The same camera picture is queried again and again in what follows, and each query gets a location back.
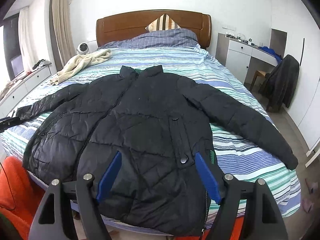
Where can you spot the blue cloth on desk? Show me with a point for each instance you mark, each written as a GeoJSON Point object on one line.
{"type": "Point", "coordinates": [272, 52]}

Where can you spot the blue plaid duvet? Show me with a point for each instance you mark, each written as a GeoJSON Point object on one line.
{"type": "Point", "coordinates": [174, 38]}

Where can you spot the orange chair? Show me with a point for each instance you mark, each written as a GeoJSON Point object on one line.
{"type": "Point", "coordinates": [20, 198]}

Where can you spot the small white fan heater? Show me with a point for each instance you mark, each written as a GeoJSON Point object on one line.
{"type": "Point", "coordinates": [82, 48]}

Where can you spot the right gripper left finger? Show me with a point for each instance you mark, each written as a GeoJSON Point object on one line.
{"type": "Point", "coordinates": [54, 219]}

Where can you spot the white low drawer cabinet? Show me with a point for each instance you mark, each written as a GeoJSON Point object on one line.
{"type": "Point", "coordinates": [22, 88]}

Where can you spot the black puffer jacket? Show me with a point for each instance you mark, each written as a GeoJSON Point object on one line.
{"type": "Point", "coordinates": [158, 122]}

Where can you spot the striped blue green bed sheet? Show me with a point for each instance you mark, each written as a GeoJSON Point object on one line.
{"type": "Point", "coordinates": [233, 153]}

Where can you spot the beige curtain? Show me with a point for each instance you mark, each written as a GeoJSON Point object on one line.
{"type": "Point", "coordinates": [60, 31]}

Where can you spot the striped tan pillow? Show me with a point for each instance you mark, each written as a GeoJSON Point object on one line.
{"type": "Point", "coordinates": [164, 22]}

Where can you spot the wooden headboard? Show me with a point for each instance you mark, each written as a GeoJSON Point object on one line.
{"type": "Point", "coordinates": [131, 24]}

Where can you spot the white desk with drawers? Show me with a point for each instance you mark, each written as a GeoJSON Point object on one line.
{"type": "Point", "coordinates": [241, 59]}

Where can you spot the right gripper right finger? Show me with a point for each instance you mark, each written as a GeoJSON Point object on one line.
{"type": "Point", "coordinates": [262, 218]}

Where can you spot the cream fleece blanket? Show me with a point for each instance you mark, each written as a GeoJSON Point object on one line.
{"type": "Point", "coordinates": [78, 63]}

